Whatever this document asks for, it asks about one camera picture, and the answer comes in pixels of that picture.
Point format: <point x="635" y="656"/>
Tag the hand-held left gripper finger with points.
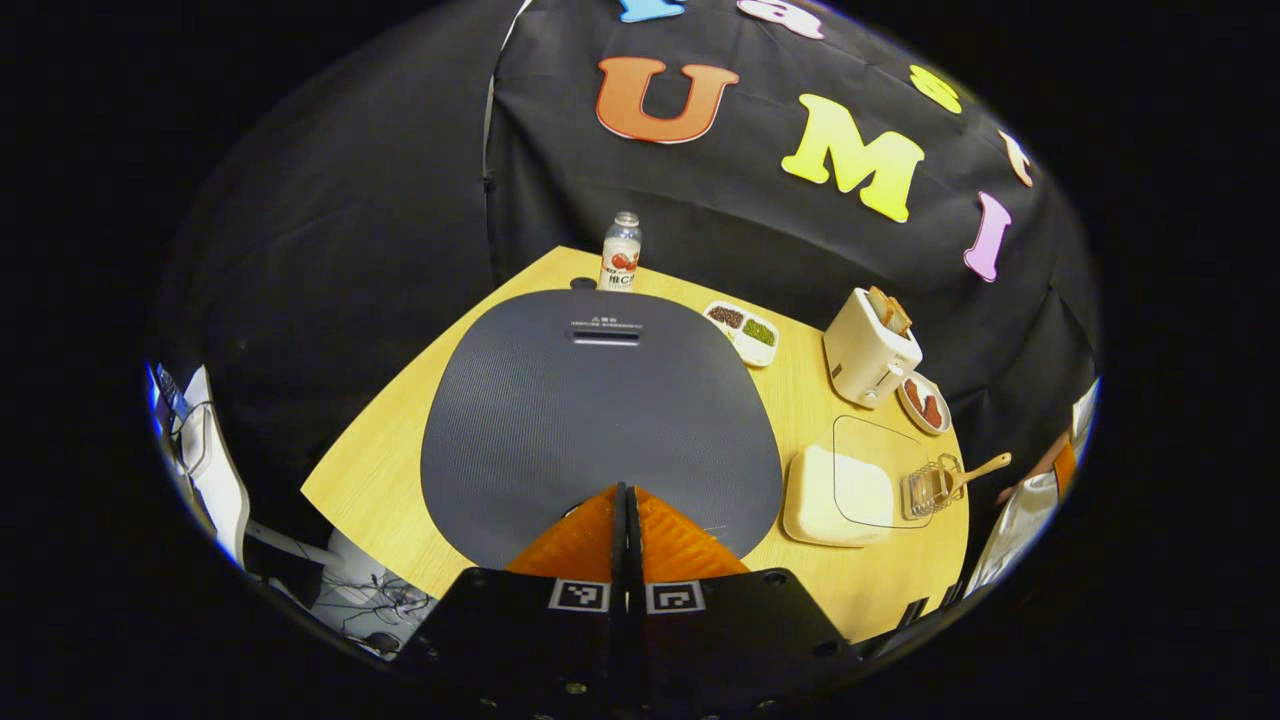
<point x="634" y="560"/>
<point x="619" y="560"/>

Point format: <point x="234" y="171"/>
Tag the dark grey rice cooker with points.
<point x="600" y="430"/>

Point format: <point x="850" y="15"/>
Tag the clear glass dish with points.
<point x="860" y="480"/>

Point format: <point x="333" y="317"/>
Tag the white divided bean plate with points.
<point x="742" y="332"/>

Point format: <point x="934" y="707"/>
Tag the clear plastic drink bottle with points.
<point x="620" y="255"/>

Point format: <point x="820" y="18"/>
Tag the white toaster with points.
<point x="865" y="355"/>

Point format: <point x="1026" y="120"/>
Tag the red meat slice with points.
<point x="932" y="411"/>
<point x="914" y="390"/>

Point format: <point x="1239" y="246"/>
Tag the white round plate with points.
<point x="924" y="402"/>

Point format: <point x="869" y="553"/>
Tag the toast slice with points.
<point x="898" y="318"/>
<point x="879" y="303"/>

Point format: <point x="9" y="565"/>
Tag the white side table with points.
<point x="222" y="480"/>

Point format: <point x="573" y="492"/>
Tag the black backdrop cloth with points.
<point x="400" y="200"/>

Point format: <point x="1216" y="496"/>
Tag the computer monitor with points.
<point x="165" y="392"/>

